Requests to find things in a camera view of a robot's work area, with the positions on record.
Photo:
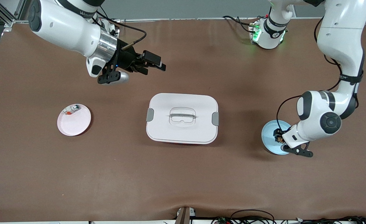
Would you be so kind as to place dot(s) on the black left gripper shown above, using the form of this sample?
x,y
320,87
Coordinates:
x,y
277,133

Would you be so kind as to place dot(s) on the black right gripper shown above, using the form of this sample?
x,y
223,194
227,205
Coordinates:
x,y
126,59

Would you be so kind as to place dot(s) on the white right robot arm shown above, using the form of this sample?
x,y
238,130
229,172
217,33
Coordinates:
x,y
64,28

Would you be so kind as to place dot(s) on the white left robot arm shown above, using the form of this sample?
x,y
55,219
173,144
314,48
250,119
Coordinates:
x,y
341,31

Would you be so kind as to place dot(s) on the light blue round plate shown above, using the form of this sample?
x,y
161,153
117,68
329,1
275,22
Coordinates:
x,y
270,140

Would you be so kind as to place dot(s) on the white lidded storage box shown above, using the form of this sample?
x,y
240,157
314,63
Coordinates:
x,y
183,130

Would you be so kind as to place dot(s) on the pale pink round plate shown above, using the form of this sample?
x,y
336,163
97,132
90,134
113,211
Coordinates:
x,y
74,124

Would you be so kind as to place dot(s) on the aluminium table edge rail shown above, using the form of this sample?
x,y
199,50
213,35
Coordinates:
x,y
186,19

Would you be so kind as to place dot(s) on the brown camera stand post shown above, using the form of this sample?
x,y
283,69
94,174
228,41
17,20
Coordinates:
x,y
183,217

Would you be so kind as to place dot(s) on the aluminium frame strut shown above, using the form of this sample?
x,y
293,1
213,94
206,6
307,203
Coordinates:
x,y
7,22

